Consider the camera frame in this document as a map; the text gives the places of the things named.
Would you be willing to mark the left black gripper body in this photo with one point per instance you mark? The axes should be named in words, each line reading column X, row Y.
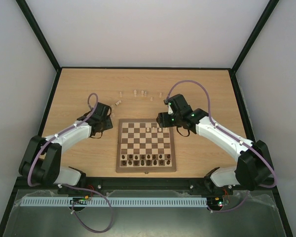
column 107, row 125

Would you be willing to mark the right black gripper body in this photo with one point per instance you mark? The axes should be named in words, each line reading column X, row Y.
column 160, row 119

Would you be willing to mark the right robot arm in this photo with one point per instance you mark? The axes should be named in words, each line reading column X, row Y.
column 253, row 159

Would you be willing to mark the white slotted cable duct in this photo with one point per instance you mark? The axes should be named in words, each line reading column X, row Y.
column 115, row 202

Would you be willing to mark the wooden chess board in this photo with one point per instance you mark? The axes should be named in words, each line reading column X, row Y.
column 133, row 139

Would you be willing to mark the black aluminium rail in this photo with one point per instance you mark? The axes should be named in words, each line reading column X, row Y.
column 180, row 184

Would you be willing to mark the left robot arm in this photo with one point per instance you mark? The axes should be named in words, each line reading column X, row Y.
column 41, row 163

